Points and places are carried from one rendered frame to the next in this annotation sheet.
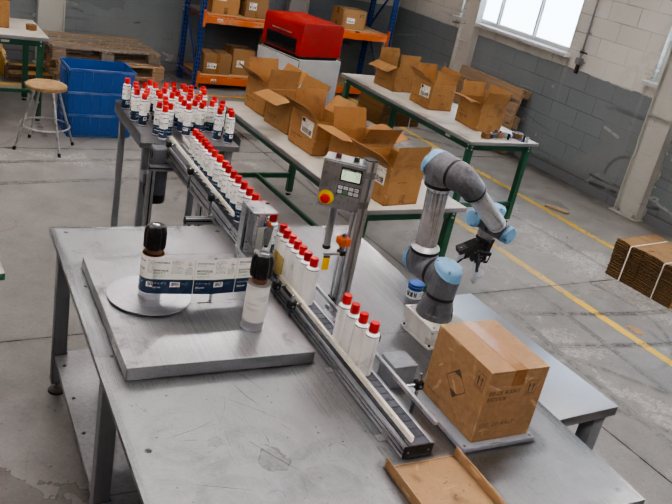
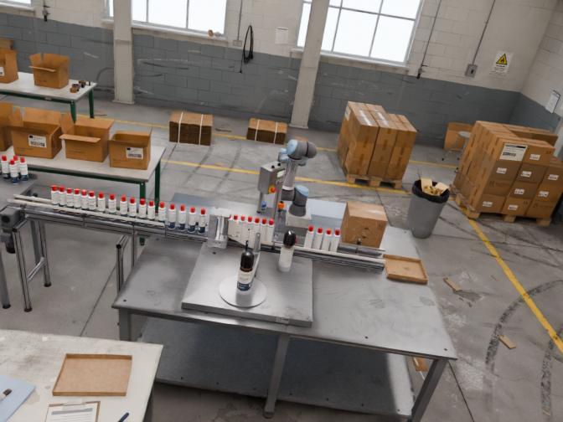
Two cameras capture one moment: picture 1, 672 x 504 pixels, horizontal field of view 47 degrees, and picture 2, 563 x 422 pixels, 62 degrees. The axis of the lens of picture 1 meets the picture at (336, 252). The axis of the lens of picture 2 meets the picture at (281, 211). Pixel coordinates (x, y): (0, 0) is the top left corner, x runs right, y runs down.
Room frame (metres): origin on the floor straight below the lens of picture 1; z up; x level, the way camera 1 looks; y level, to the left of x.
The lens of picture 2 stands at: (1.29, 2.61, 2.80)
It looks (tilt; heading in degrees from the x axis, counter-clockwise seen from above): 29 degrees down; 299
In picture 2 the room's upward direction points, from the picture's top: 10 degrees clockwise
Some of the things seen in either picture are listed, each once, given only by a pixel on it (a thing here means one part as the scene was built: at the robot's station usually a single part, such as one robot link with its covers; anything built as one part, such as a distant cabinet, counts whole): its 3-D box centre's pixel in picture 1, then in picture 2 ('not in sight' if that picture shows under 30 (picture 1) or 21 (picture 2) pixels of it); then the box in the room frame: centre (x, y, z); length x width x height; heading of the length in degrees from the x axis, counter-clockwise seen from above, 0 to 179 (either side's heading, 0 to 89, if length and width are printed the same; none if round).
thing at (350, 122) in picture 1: (362, 144); (89, 137); (4.98, -0.02, 0.96); 0.53 x 0.45 x 0.37; 126
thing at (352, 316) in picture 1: (350, 328); (317, 239); (2.45, -0.11, 0.98); 0.05 x 0.05 x 0.20
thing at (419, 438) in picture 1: (310, 315); (275, 246); (2.71, 0.04, 0.86); 1.65 x 0.08 x 0.04; 31
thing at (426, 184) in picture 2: not in sight; (431, 195); (2.26, -2.79, 0.50); 0.42 x 0.41 x 0.28; 35
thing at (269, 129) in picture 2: not in sight; (266, 131); (5.36, -3.74, 0.11); 0.65 x 0.54 x 0.22; 32
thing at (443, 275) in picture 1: (444, 277); (300, 194); (2.84, -0.44, 1.09); 0.13 x 0.12 x 0.14; 43
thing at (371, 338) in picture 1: (369, 348); (335, 241); (2.35, -0.18, 0.98); 0.05 x 0.05 x 0.20
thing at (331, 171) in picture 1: (343, 182); (271, 177); (2.85, 0.03, 1.38); 0.17 x 0.10 x 0.19; 86
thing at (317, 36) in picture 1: (295, 74); not in sight; (8.52, 0.83, 0.61); 0.70 x 0.60 x 1.22; 46
